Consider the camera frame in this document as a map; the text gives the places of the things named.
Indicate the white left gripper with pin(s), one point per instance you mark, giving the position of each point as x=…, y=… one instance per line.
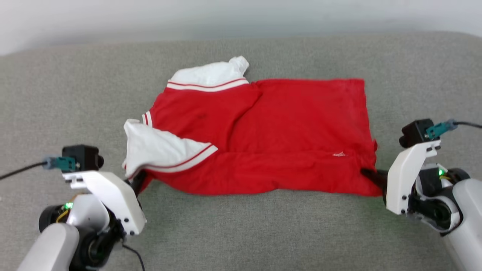
x=116, y=199

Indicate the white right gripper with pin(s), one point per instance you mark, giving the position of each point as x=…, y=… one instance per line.
x=403, y=177

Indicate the red and white garment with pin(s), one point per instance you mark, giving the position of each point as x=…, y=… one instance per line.
x=271, y=143

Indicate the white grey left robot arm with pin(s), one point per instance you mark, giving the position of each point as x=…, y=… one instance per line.
x=52, y=244

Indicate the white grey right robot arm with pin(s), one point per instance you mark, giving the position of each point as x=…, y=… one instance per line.
x=467, y=210

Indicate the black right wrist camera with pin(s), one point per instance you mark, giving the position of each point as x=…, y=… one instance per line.
x=414, y=132

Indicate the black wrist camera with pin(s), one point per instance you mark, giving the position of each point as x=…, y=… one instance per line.
x=84, y=157
x=414, y=132

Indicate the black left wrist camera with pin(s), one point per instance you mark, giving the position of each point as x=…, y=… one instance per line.
x=84, y=157

